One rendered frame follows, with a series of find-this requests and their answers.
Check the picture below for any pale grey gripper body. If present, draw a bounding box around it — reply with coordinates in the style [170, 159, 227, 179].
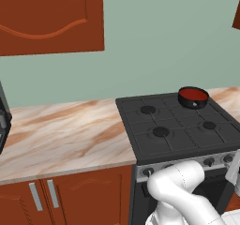
[224, 149, 240, 187]

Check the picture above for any black stove knob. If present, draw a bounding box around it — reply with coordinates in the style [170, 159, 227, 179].
[202, 157, 216, 168]
[221, 153, 235, 164]
[142, 167, 155, 178]

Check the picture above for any black gas stove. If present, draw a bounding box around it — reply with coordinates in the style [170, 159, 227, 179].
[114, 90, 240, 225]

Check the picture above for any black pot with red sauce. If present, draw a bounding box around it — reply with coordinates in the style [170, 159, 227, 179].
[177, 85, 210, 111]

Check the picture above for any black oven door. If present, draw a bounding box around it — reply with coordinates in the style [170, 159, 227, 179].
[130, 167, 236, 225]

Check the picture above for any brown base cupboard door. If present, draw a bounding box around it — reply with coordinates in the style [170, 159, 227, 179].
[40, 164, 133, 225]
[224, 190, 240, 213]
[0, 179, 53, 225]

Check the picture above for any black microwave oven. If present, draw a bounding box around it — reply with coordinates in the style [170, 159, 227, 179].
[0, 82, 13, 157]

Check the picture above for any brown wall cupboard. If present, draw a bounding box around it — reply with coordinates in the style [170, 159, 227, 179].
[232, 4, 240, 31]

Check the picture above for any grey cupboard handle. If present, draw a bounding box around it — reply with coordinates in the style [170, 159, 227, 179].
[28, 182, 44, 212]
[46, 178, 61, 209]

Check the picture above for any brown wall cupboard door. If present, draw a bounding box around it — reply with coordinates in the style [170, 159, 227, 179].
[0, 0, 106, 57]

